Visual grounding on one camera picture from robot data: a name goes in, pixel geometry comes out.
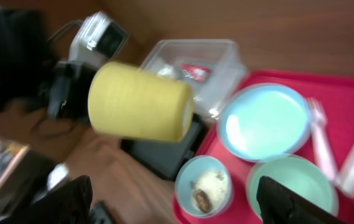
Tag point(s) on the clear plastic waste bin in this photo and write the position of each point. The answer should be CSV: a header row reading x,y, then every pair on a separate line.
x,y
212,67

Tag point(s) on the light blue plate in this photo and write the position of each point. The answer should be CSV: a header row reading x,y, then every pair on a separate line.
x,y
264,121

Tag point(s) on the red snack wrapper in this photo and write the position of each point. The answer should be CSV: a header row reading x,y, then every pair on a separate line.
x,y
197,73

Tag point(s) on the light blue bowl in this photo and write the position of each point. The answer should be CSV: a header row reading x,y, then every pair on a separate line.
x,y
191,171

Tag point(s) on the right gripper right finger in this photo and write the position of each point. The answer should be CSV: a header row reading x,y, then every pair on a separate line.
x,y
279,205

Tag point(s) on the mint green bowl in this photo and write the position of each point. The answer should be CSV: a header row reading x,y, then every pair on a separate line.
x,y
298,175

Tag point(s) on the crumpled white tissue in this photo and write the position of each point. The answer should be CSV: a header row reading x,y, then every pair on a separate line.
x,y
168,71

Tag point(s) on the black waste tray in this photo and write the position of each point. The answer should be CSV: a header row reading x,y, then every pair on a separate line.
x,y
165,159

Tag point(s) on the food scraps and rice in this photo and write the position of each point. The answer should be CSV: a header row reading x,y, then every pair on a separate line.
x,y
209,191

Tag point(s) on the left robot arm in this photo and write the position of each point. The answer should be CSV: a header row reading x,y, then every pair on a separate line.
x,y
30,71

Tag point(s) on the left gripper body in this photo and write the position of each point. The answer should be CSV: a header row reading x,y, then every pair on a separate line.
x,y
68,94

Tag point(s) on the yellow plastic cup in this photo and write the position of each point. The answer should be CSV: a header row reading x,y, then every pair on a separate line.
x,y
128,102

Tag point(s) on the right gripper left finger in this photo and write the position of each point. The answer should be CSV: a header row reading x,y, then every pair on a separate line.
x,y
66,205

